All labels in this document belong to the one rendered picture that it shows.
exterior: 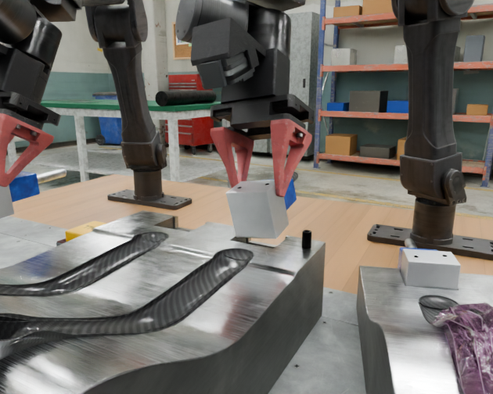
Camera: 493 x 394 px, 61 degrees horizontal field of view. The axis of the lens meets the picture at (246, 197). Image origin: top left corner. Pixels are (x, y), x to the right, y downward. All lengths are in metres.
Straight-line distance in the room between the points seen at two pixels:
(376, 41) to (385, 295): 5.60
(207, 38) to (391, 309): 0.30
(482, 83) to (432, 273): 5.30
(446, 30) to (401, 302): 0.39
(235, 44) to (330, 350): 0.31
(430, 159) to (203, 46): 0.40
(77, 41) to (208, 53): 8.12
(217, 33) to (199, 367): 0.28
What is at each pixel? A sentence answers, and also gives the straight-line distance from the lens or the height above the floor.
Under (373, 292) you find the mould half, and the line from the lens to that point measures 0.45.
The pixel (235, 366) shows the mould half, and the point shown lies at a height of 0.86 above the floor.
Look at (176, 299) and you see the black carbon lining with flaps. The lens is 0.37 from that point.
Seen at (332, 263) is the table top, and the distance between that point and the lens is 0.65.
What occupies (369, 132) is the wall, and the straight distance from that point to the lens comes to 5.98.
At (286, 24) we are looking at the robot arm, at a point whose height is 1.12.
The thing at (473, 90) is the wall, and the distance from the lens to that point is 5.74.
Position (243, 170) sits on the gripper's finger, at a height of 0.96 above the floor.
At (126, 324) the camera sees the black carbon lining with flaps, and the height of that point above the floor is 0.89.
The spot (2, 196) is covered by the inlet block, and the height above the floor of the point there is 0.93.
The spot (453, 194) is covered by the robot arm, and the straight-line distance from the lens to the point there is 0.70.
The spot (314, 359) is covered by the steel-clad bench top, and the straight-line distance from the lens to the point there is 0.44.
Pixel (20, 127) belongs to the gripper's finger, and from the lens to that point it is 0.54.
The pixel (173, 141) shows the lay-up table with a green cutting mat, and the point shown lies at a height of 0.61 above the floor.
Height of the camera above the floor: 1.05
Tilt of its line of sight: 15 degrees down
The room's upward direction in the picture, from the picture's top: straight up
